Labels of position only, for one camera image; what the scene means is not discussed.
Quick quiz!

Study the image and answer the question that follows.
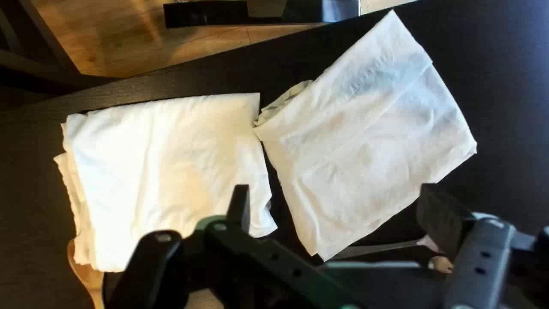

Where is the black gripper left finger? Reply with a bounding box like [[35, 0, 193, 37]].
[[227, 183, 251, 231]]

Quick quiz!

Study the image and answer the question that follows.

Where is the thin white cloth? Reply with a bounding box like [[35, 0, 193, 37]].
[[254, 11, 477, 260]]

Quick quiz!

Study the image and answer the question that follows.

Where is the wooden spoon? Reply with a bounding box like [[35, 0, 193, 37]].
[[67, 241, 105, 309]]

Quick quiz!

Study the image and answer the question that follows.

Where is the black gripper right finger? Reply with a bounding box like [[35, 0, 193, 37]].
[[417, 185, 474, 257]]

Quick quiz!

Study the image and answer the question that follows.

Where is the thick white towel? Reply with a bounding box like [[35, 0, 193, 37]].
[[55, 92, 277, 272]]

